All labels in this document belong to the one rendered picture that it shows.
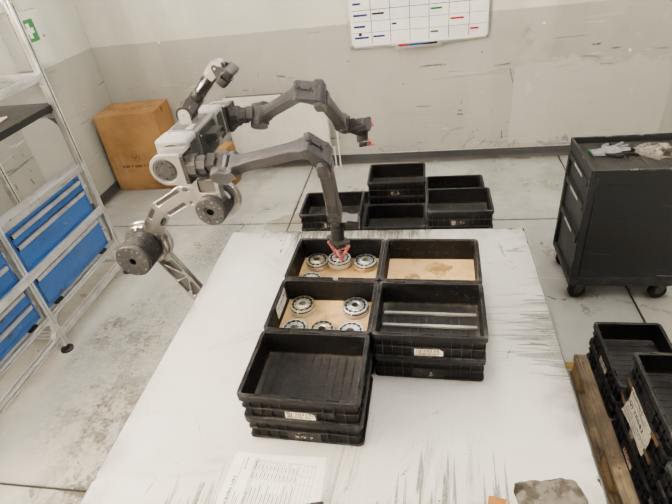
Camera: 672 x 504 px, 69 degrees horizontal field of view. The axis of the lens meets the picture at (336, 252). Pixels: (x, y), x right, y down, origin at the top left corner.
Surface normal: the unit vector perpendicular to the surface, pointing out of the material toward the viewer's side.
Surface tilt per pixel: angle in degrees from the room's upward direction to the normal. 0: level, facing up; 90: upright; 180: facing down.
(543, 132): 90
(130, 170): 90
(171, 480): 0
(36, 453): 0
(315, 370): 0
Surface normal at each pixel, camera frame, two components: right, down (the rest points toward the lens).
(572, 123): -0.15, 0.59
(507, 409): -0.11, -0.81
